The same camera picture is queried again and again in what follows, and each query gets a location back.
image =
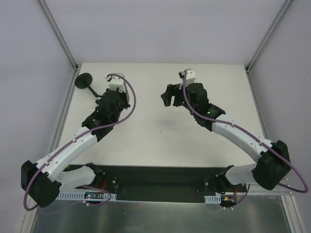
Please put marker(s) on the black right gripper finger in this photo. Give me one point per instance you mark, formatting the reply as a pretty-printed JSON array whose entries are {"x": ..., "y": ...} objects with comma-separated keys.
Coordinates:
[
  {"x": 167, "y": 95},
  {"x": 177, "y": 101}
]

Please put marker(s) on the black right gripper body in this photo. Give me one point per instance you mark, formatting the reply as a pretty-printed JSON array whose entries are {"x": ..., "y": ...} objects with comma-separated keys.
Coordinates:
[{"x": 175, "y": 94}]

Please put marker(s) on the black round-base phone stand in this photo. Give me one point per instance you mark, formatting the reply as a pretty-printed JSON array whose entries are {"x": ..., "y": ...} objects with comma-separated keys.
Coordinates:
[{"x": 84, "y": 81}]

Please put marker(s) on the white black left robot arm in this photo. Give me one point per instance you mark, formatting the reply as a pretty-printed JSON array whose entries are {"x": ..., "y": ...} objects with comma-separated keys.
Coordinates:
[{"x": 45, "y": 179}]

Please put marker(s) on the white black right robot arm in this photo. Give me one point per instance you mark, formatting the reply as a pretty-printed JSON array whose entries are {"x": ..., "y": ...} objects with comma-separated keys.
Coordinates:
[{"x": 269, "y": 166}]

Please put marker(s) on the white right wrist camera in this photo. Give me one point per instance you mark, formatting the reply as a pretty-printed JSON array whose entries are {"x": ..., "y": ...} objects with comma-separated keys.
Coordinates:
[{"x": 187, "y": 76}]

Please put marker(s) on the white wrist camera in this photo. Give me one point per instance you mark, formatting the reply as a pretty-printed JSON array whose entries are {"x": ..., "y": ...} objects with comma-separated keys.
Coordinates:
[
  {"x": 187, "y": 76},
  {"x": 115, "y": 83}
]

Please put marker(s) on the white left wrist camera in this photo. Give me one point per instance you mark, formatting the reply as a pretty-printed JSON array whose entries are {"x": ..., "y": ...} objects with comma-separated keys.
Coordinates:
[{"x": 115, "y": 83}]

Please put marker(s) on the white right cable duct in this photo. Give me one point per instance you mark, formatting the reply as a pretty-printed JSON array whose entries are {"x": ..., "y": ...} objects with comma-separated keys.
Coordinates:
[{"x": 213, "y": 199}]

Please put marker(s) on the white cable duct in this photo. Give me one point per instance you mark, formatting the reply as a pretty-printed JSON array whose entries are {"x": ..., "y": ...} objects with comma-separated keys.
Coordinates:
[
  {"x": 86, "y": 195},
  {"x": 213, "y": 199}
]

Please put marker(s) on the white left cable duct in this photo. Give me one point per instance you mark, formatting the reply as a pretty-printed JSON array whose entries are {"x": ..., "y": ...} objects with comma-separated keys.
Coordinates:
[{"x": 86, "y": 195}]

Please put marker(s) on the aluminium right frame post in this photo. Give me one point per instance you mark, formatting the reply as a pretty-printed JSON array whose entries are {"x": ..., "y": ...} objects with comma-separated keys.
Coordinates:
[{"x": 276, "y": 21}]

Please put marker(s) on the aluminium frame post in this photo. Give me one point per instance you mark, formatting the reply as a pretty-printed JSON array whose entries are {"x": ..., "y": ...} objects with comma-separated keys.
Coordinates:
[
  {"x": 276, "y": 21},
  {"x": 57, "y": 33}
]

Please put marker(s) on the aluminium left frame post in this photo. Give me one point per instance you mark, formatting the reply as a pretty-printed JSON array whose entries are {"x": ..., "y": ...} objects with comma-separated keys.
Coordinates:
[{"x": 57, "y": 33}]

